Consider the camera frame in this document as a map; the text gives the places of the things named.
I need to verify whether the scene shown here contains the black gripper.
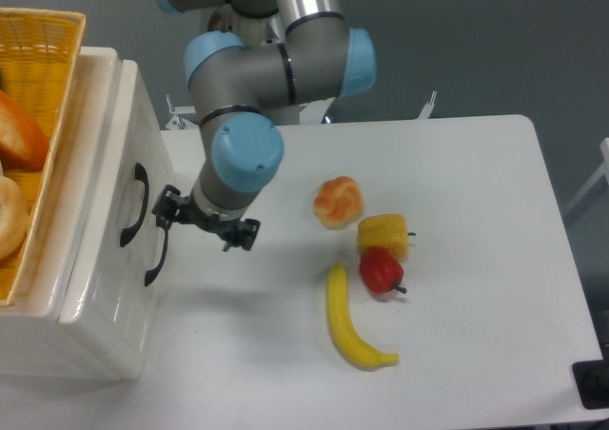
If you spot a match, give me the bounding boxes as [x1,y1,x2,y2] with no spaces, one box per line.
[151,185,261,252]

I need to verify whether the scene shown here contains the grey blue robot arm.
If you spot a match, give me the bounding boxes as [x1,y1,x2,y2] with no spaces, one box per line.
[153,0,377,250]

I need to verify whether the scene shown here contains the white drawer cabinet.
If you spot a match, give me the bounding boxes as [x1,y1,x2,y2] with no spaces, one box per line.
[0,46,144,381]

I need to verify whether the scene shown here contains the orange swirl bread roll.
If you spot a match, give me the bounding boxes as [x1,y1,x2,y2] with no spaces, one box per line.
[313,176,363,229]

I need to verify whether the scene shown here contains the red toy bell pepper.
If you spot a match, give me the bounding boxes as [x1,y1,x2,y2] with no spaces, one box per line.
[359,248,407,295]

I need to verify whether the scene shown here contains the yellow toy corn piece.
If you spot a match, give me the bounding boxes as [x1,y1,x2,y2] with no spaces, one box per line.
[357,213,412,261]

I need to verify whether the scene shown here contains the yellow toy banana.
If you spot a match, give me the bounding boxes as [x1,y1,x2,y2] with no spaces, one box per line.
[325,262,400,370]

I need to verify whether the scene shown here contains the beige toy bagel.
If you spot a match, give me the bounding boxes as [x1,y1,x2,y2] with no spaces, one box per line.
[0,176,29,260]

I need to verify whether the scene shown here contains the orange toy carrot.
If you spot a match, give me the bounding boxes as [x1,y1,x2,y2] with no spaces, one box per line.
[1,90,49,171]

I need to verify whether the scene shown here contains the yellow wicker basket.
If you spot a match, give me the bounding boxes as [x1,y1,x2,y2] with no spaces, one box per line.
[1,8,87,307]

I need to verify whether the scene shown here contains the black device at edge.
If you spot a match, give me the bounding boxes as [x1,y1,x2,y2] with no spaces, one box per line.
[572,360,608,410]

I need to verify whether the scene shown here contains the metal table bracket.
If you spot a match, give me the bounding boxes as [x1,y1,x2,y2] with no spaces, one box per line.
[166,94,198,130]

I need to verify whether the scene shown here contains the white frame at right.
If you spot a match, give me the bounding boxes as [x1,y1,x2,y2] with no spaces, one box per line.
[562,138,608,226]

